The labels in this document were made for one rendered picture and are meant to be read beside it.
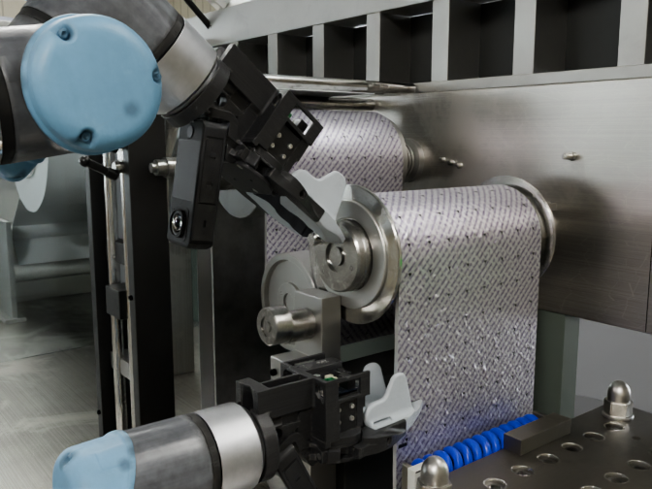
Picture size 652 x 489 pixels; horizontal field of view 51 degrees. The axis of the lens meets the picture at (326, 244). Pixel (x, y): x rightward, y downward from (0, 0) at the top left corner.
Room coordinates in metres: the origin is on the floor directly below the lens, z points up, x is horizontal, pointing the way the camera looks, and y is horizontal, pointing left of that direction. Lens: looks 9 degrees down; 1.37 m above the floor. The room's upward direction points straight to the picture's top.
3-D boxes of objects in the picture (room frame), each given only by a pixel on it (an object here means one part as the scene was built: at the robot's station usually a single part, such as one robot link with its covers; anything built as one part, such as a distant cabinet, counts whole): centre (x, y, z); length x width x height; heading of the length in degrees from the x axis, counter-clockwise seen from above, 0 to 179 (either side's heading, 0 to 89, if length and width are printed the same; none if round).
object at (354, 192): (0.71, -0.03, 1.25); 0.15 x 0.01 x 0.15; 38
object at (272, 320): (0.70, 0.05, 1.18); 0.04 x 0.02 x 0.04; 38
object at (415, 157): (1.09, -0.11, 1.34); 0.07 x 0.07 x 0.07; 38
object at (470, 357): (0.74, -0.16, 1.11); 0.23 x 0.01 x 0.18; 128
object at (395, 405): (0.65, -0.07, 1.11); 0.09 x 0.03 x 0.06; 127
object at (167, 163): (0.86, 0.19, 1.34); 0.06 x 0.03 x 0.03; 128
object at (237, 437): (0.55, 0.09, 1.11); 0.08 x 0.05 x 0.08; 38
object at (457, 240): (0.90, -0.05, 1.16); 0.39 x 0.23 x 0.51; 38
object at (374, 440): (0.62, -0.04, 1.09); 0.09 x 0.05 x 0.02; 127
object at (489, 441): (0.73, -0.18, 1.03); 0.21 x 0.04 x 0.03; 128
